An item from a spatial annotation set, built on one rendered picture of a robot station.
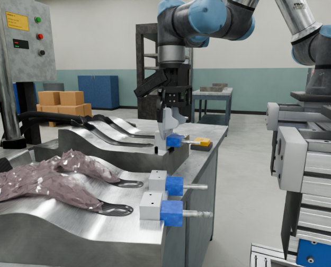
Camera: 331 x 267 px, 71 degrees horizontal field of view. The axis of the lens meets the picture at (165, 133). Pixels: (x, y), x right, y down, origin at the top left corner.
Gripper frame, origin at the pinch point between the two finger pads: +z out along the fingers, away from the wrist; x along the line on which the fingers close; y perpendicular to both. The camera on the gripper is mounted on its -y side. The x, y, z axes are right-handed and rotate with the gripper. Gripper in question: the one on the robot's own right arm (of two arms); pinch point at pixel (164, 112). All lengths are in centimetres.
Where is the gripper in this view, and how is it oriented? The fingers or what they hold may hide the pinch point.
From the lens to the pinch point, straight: 99.7
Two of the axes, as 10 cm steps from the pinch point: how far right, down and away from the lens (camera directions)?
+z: 0.0, 9.7, 2.4
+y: 9.3, 0.9, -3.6
